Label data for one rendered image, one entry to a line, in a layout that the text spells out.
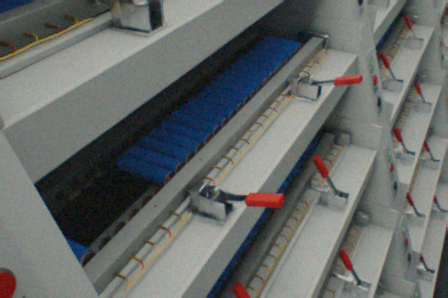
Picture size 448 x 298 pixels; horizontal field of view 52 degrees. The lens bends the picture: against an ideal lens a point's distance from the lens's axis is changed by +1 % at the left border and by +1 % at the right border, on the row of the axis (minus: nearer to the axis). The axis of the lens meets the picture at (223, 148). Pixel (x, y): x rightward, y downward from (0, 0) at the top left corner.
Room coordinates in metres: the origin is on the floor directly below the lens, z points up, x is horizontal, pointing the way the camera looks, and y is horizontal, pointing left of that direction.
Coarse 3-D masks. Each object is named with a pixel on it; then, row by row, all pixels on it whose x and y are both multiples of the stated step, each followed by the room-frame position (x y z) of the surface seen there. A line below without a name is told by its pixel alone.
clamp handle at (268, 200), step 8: (216, 192) 0.38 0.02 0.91; (216, 200) 0.38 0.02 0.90; (224, 200) 0.37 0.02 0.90; (232, 200) 0.37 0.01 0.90; (240, 200) 0.36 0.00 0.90; (248, 200) 0.35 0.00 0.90; (256, 200) 0.35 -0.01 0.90; (264, 200) 0.34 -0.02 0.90; (272, 200) 0.34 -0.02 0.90; (280, 200) 0.34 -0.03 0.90
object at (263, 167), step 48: (336, 48) 0.74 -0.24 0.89; (192, 96) 0.62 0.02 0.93; (336, 96) 0.64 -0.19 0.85; (288, 144) 0.49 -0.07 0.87; (144, 192) 0.43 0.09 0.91; (240, 192) 0.41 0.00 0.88; (96, 240) 0.37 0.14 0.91; (192, 240) 0.35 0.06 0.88; (240, 240) 0.39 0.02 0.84; (144, 288) 0.31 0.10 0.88; (192, 288) 0.31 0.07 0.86
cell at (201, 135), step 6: (162, 126) 0.52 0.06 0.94; (168, 126) 0.52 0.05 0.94; (174, 126) 0.51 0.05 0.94; (180, 126) 0.51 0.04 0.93; (186, 126) 0.51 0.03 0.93; (174, 132) 0.51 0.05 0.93; (180, 132) 0.51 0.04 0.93; (186, 132) 0.50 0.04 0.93; (192, 132) 0.50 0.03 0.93; (198, 132) 0.50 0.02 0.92; (204, 132) 0.49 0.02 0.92; (192, 138) 0.50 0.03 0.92; (198, 138) 0.49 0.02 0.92; (204, 138) 0.49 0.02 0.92; (204, 144) 0.49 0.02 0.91
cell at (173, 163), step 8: (128, 152) 0.48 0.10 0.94; (136, 152) 0.47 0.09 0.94; (144, 152) 0.47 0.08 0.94; (152, 152) 0.46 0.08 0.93; (144, 160) 0.46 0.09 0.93; (152, 160) 0.46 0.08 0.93; (160, 160) 0.45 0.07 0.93; (168, 160) 0.45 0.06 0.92; (176, 160) 0.45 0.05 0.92; (168, 168) 0.44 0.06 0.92; (176, 168) 0.44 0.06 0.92
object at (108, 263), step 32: (288, 64) 0.65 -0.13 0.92; (256, 96) 0.56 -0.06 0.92; (288, 96) 0.58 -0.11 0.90; (224, 128) 0.49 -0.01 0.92; (192, 160) 0.44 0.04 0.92; (160, 192) 0.39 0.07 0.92; (128, 224) 0.35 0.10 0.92; (160, 224) 0.37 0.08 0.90; (96, 256) 0.32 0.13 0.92; (128, 256) 0.33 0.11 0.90; (96, 288) 0.30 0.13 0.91
